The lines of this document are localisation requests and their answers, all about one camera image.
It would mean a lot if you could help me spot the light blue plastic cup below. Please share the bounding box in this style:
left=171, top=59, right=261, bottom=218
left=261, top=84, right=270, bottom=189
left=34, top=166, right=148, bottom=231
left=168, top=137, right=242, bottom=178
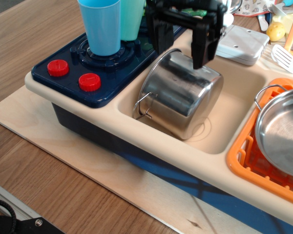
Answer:
left=78, top=0, right=121, bottom=56

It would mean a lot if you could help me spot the red stove knob right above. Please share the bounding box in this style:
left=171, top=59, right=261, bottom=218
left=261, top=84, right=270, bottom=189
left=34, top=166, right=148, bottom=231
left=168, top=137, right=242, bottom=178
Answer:
left=78, top=73, right=101, bottom=92

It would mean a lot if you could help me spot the yellow toy potato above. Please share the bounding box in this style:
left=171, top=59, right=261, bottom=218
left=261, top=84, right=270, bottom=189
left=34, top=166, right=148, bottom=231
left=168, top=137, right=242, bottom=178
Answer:
left=266, top=22, right=286, bottom=41

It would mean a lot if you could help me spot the orange plastic dish rack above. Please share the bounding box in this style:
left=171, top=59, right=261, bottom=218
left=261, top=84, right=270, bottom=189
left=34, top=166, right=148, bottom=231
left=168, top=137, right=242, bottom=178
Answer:
left=227, top=78, right=293, bottom=203

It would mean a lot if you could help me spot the red stove knob left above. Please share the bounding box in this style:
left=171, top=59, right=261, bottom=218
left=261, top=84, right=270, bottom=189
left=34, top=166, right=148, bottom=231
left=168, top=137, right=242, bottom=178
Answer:
left=47, top=59, right=69, bottom=77

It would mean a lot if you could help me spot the light plywood board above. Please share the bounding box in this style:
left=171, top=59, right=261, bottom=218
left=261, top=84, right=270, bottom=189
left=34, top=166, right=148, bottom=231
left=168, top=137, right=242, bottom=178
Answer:
left=0, top=88, right=283, bottom=234

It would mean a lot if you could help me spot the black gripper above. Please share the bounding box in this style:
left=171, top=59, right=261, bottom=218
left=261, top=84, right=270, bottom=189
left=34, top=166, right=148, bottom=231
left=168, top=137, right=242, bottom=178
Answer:
left=145, top=0, right=228, bottom=70

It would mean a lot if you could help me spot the white plastic spatula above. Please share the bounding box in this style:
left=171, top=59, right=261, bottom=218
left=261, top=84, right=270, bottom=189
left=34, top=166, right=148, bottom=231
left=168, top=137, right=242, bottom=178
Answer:
left=271, top=44, right=293, bottom=74

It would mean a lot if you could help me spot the patterned white cloth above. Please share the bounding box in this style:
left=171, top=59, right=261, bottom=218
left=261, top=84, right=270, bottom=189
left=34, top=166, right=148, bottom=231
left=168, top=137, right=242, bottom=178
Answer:
left=234, top=0, right=276, bottom=17

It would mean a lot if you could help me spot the grey toy faucet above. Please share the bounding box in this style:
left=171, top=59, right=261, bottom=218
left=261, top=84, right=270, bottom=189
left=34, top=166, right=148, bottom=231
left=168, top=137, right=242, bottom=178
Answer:
left=214, top=0, right=271, bottom=66

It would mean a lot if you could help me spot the black braided cable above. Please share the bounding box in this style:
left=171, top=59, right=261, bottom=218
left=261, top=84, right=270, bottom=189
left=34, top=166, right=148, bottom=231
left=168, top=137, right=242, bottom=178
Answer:
left=0, top=197, right=17, bottom=234

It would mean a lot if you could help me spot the red stove knob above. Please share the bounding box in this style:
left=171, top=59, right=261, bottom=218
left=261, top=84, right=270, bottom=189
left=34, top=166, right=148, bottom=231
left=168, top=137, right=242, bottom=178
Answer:
left=78, top=73, right=101, bottom=92
left=47, top=59, right=69, bottom=77

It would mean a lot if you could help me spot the stainless steel pan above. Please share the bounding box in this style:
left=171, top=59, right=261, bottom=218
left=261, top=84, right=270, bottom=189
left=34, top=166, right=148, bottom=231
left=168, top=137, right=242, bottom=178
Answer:
left=254, top=84, right=293, bottom=176

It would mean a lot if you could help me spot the mint green plastic cup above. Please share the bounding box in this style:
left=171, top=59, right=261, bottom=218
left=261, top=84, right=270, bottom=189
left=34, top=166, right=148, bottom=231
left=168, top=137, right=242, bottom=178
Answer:
left=120, top=0, right=146, bottom=41

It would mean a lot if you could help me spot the green toy cucumber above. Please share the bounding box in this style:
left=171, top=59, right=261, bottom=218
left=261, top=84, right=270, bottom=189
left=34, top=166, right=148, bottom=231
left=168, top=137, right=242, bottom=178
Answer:
left=182, top=8, right=207, bottom=18

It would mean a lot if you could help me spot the navy blue toy stove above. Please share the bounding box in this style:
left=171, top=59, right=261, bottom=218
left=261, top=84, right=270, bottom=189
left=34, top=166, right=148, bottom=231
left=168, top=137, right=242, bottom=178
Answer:
left=31, top=19, right=186, bottom=109

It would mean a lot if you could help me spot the stainless steel pot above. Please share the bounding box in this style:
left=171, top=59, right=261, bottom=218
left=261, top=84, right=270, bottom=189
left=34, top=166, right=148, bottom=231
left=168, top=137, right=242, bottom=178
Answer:
left=132, top=48, right=224, bottom=140

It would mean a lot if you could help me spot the beige toy sink unit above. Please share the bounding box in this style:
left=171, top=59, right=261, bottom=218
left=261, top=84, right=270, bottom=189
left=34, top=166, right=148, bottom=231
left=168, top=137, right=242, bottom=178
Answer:
left=24, top=29, right=293, bottom=230

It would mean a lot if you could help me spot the black metal bracket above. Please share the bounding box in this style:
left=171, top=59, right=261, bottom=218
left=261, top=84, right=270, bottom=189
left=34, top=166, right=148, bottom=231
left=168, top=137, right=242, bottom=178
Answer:
left=15, top=217, right=64, bottom=234

